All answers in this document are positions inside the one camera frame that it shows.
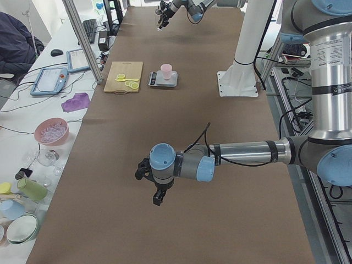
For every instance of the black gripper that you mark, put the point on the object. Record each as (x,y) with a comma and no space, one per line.
(168,12)
(160,189)

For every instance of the pink plastic cup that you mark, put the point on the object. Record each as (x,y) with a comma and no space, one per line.
(166,70)

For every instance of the silver digital kitchen scale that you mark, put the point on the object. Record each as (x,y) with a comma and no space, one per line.
(156,79)

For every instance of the green cup lying down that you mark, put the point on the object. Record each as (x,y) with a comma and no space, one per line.
(31,189)

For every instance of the light blue cup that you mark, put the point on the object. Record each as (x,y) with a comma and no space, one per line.
(12,209)

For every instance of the yellow cup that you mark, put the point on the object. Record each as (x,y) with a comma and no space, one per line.
(5,188)

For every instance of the bamboo cutting board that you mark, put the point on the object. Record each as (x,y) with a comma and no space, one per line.
(130,69)

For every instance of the black power adapter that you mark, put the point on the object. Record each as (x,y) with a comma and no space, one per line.
(103,40)

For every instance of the lemon slice near knife tip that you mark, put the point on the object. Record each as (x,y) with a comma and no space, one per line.
(120,76)

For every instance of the black keyboard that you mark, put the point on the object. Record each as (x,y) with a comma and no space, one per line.
(89,26)

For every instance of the yellow plastic knife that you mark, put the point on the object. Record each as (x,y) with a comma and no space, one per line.
(124,80)

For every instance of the blue teach pendant far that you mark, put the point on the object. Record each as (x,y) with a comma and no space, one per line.
(76,61)

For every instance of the blue teach pendant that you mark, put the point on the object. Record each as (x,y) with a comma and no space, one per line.
(49,81)
(76,61)

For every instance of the black computer mouse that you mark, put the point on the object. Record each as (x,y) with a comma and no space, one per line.
(56,52)

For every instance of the purple cloth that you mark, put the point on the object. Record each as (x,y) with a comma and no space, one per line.
(77,102)

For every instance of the wine glass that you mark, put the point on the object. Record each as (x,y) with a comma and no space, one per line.
(47,157)

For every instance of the pink bowl with ice cubes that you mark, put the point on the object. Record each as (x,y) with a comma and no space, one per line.
(52,132)

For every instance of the blue teach pendant near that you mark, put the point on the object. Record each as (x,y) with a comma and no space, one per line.
(49,81)

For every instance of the green and white bowl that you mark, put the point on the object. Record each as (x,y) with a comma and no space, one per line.
(22,229)

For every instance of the person in dark jacket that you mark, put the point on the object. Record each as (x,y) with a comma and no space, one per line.
(18,47)

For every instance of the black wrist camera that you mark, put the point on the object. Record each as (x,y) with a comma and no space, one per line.
(144,170)

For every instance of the aluminium frame post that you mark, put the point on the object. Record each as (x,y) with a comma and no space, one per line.
(82,38)

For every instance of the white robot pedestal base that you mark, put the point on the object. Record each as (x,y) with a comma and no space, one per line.
(239,79)

